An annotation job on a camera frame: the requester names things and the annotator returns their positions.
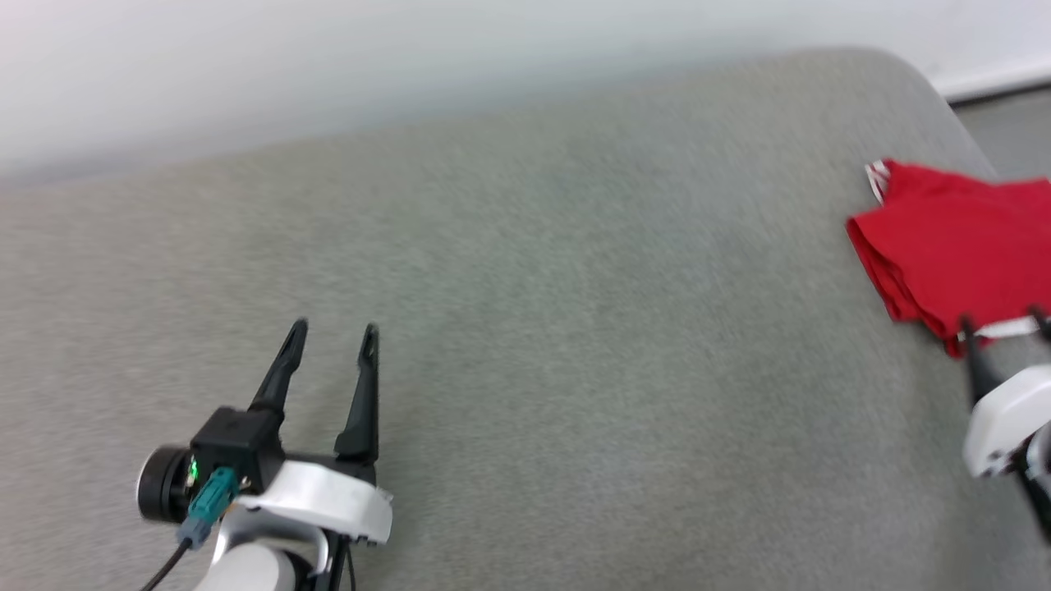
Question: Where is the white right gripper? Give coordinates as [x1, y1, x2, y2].
[959, 305, 1051, 479]

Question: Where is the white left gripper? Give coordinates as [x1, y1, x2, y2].
[236, 318, 394, 544]

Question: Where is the red cloth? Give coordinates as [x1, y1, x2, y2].
[846, 158, 1051, 358]

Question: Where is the grey fabric sofa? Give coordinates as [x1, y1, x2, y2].
[0, 47, 1051, 591]

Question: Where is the teal plug black camera cable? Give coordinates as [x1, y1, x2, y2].
[140, 466, 241, 591]

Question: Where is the white wall baseboard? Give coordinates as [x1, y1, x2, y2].
[928, 56, 1051, 103]

